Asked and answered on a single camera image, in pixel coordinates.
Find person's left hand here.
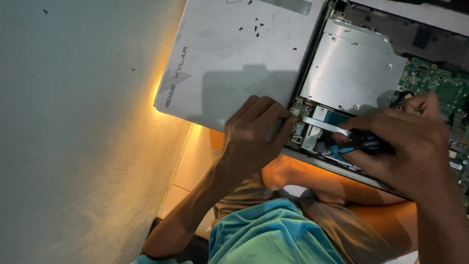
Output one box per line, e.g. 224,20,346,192
219,95,299,185

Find person's right hand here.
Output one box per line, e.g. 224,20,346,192
331,92,452,201

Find blue black screwdriver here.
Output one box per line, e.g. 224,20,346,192
318,139,383,157

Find small green port board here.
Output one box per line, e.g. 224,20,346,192
289,97,314,144

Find silver flat metal strip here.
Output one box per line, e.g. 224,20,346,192
301,116,352,137

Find white printed desk mat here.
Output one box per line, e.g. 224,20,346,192
154,0,328,132

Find scattered small black screws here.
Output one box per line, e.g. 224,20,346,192
238,0,298,51

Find person's bare leg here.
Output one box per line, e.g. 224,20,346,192
261,154,419,257

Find silver optical drive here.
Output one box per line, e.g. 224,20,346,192
300,18,408,116

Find teal shirt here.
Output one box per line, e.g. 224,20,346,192
130,198,346,264

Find brown shorts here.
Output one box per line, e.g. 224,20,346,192
211,147,404,264

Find opened laptop chassis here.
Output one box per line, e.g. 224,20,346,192
281,0,469,217

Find green laptop motherboard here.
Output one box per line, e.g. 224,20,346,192
389,57,469,186

